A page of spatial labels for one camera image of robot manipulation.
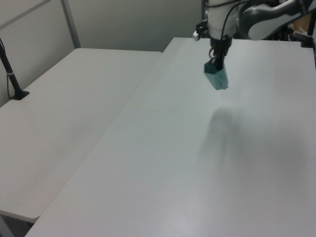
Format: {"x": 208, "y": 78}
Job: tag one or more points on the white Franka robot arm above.
{"x": 261, "y": 17}

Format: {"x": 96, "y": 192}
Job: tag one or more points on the black clamp stand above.
{"x": 307, "y": 40}

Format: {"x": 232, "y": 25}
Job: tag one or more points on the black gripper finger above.
{"x": 220, "y": 62}
{"x": 213, "y": 57}

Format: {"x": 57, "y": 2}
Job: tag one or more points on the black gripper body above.
{"x": 221, "y": 44}

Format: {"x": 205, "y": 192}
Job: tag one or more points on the grey partition post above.
{"x": 71, "y": 24}

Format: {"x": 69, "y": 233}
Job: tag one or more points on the teal green block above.
{"x": 218, "y": 79}

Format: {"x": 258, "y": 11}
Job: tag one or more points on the black stand with white band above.
{"x": 11, "y": 76}

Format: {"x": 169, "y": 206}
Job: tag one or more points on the white side table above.
{"x": 61, "y": 118}

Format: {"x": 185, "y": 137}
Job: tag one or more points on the wooden board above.
{"x": 301, "y": 24}

